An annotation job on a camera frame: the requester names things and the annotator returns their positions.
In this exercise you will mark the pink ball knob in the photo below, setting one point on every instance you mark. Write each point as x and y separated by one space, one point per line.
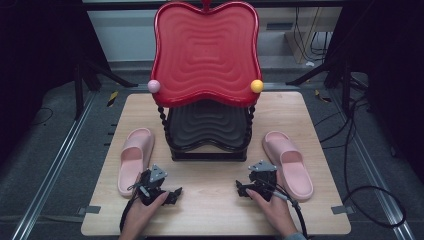
153 86

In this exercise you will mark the black tripod stand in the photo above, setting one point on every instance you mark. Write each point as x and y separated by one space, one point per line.
346 83
79 90

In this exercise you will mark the aluminium floor rail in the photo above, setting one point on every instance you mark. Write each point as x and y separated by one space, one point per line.
50 176
376 186

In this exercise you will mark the yellow and black tape piece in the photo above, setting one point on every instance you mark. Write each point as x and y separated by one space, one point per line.
112 98
321 96

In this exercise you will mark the grey tape piece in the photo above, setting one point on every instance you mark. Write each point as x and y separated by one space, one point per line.
341 209
89 210

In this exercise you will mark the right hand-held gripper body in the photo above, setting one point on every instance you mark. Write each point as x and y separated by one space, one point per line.
263 166

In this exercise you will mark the pink slipper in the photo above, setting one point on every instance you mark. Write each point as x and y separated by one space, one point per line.
293 170
131 166

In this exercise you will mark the red and black shoe rack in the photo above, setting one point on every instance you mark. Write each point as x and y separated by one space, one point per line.
206 53

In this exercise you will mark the person's right hand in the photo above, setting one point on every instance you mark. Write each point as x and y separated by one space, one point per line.
276 213

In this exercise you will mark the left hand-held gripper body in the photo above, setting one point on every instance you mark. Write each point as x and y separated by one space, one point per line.
156 173

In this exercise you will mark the person's left hand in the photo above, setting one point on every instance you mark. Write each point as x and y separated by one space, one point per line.
140 216

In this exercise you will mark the yellow ball knob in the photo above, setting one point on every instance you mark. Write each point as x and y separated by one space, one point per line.
257 86

